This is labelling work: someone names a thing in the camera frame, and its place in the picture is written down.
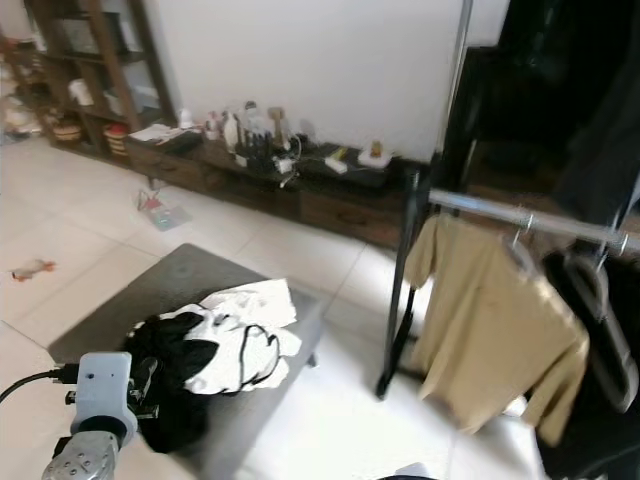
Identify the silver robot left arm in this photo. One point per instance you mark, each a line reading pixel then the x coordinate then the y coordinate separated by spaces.
pixel 85 460

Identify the grey clothes hanger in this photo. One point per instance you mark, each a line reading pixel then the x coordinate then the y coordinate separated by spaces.
pixel 615 360
pixel 520 240

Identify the dark grey ottoman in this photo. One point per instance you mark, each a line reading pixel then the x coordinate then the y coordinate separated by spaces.
pixel 180 275

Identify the white garment black trim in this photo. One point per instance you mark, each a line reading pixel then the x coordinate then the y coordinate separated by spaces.
pixel 250 305

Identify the orange grey floor toy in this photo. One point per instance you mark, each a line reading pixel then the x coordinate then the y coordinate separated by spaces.
pixel 32 270

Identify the red blue floor item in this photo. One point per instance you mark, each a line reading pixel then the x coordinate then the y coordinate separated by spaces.
pixel 166 214

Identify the woven basket red lid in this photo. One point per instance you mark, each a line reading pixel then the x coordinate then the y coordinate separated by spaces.
pixel 117 141

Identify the white paper sheets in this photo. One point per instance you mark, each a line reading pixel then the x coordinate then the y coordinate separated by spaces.
pixel 155 134

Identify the black power strip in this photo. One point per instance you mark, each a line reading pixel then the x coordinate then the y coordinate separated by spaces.
pixel 258 158

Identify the small red white bottle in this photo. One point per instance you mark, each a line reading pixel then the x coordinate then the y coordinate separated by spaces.
pixel 212 128

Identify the low dark wood cabinet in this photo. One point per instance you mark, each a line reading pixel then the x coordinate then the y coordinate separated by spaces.
pixel 350 212

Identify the brown woven basket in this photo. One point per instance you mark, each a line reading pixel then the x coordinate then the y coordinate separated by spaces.
pixel 66 132

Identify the small white figurine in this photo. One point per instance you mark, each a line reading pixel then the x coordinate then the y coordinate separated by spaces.
pixel 186 120

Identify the grey white figurine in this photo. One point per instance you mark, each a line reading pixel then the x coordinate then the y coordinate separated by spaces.
pixel 256 120

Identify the yellow white small item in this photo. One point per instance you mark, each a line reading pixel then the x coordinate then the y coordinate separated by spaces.
pixel 337 162

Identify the white teapot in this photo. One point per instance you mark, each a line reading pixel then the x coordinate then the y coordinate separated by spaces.
pixel 81 94

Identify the white dish tan object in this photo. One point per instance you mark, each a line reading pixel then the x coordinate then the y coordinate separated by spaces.
pixel 375 157

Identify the dark wood shelf unit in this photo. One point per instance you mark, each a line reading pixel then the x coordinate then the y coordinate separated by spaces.
pixel 95 60

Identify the beige shirt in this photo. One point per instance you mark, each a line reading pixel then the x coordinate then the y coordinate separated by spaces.
pixel 495 320

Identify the black clothes rack silver rail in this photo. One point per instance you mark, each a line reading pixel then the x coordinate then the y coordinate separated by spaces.
pixel 490 208

